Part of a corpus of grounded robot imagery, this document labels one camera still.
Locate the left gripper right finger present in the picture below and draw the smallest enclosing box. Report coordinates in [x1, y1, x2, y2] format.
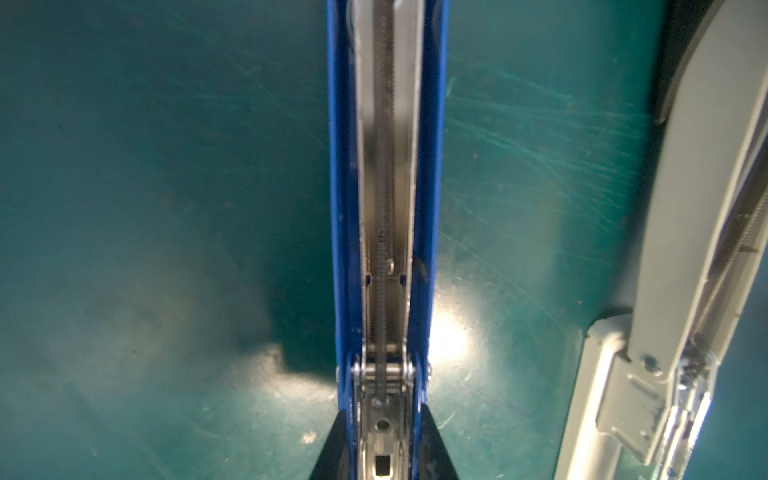
[416, 404, 459, 480]

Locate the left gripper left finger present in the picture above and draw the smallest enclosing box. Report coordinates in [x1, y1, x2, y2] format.
[309, 410, 350, 480]

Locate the beige black stapler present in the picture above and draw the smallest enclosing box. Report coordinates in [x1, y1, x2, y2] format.
[555, 1, 767, 479]

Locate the blue black stapler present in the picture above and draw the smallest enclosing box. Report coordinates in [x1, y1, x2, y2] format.
[327, 1, 449, 479]

